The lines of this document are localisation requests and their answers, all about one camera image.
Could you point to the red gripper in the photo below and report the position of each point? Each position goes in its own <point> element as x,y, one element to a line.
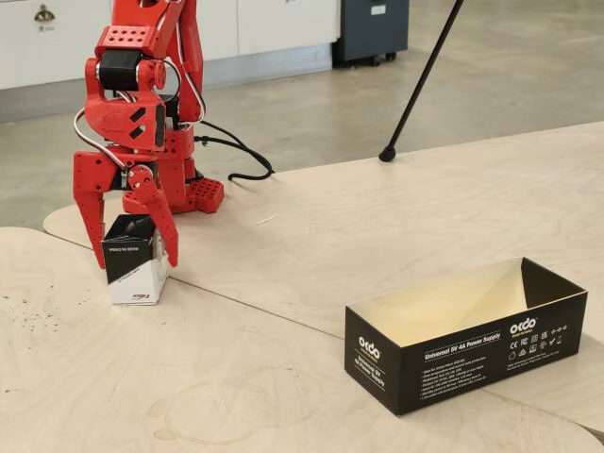
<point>96,165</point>

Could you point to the small black and white box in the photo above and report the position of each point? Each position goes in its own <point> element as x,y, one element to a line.
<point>132,269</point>

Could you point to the red robot arm with base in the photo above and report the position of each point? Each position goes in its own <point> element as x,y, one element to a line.
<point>181,156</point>

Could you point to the open black okdo cardboard box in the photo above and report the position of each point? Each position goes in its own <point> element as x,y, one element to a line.
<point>448,368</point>

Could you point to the small white plastic sliver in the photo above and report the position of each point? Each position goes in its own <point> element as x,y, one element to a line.
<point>265,220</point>

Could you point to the white cabinet unit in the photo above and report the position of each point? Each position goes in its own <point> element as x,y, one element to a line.
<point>47,52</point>

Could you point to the black tripod leg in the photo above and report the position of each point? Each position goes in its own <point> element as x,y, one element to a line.
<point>420,92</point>

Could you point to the white label on grey cabinet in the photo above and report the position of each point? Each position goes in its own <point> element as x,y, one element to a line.
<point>378,9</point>

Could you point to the dark grey rolling pedestal cabinet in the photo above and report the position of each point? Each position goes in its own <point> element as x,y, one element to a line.
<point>368,35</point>

